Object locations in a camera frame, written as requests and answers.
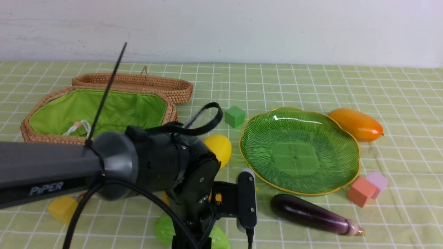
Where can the purple plastic eggplant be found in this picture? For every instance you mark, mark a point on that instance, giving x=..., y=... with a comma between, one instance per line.
x=301, y=212

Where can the orange-pink wooden cube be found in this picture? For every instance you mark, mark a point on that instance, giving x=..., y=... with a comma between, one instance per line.
x=361, y=192

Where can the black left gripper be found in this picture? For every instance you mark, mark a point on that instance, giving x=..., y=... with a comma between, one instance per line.
x=200, y=219

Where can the green checkered tablecloth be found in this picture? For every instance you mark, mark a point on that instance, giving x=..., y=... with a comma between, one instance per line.
x=406, y=101

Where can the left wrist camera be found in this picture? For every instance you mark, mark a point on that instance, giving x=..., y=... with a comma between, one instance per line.
x=247, y=207

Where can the yellow plastic banana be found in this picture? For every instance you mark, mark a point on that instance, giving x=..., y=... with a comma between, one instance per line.
x=185, y=196

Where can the yellow wooden block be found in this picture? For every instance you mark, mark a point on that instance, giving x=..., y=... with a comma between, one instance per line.
x=62, y=209

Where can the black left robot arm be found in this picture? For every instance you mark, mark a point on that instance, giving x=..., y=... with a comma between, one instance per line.
x=169, y=165

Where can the green glass leaf plate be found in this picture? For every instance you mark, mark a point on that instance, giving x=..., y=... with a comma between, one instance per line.
x=300, y=152

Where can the yellow plastic lemon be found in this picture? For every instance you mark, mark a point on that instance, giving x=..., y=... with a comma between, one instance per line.
x=221, y=146

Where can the green plastic bitter gourd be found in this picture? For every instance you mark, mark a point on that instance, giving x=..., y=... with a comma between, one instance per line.
x=164, y=232

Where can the white drawstring with bead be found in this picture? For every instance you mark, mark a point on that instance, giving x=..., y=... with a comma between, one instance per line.
x=81, y=127

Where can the brown woven wicker basket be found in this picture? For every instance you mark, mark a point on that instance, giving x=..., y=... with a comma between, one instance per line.
x=56, y=112

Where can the orange plastic mango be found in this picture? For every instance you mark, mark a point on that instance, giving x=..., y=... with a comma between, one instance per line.
x=360, y=125

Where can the green wooden cube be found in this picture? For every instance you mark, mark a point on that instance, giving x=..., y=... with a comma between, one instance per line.
x=234, y=116

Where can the woven wicker basket lid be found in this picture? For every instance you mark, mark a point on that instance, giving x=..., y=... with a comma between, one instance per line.
x=176, y=90

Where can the lilac wooden cube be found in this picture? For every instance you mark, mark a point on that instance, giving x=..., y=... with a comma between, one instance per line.
x=379, y=180

